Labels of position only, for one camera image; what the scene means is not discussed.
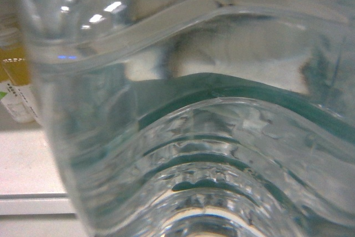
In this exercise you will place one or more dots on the white yellow drink bottle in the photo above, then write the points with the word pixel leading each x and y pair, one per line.
pixel 16 88

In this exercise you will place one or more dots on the clear water bottle green label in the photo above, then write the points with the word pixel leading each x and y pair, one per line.
pixel 199 117

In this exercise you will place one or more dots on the white lower shelf board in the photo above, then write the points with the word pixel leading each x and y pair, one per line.
pixel 30 183

